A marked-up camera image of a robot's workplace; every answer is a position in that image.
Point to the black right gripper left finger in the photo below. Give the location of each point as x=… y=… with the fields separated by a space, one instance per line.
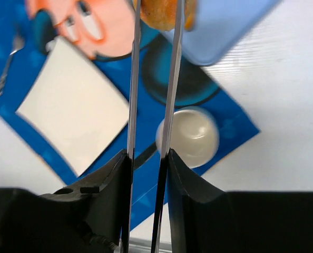
x=90 y=215

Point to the white square plate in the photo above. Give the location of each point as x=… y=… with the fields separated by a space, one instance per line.
x=74 y=106

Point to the blue and white cup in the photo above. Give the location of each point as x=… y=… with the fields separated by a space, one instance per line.
x=194 y=136

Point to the light blue tray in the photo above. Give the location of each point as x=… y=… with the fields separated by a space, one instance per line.
x=219 y=25

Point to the silver fork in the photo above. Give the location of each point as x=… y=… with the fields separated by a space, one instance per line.
x=17 y=45

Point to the aluminium table frame rail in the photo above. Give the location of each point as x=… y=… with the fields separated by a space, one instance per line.
x=138 y=245

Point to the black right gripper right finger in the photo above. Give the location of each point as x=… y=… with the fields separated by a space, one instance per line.
x=204 y=218

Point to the metal serving tongs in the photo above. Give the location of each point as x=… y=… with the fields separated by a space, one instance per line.
x=167 y=126

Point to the small round bun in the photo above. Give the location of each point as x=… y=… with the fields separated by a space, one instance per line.
x=159 y=14

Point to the blue cartoon placemat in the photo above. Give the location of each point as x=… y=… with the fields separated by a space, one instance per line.
x=195 y=88

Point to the croissant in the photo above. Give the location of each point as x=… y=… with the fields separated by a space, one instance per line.
x=190 y=14

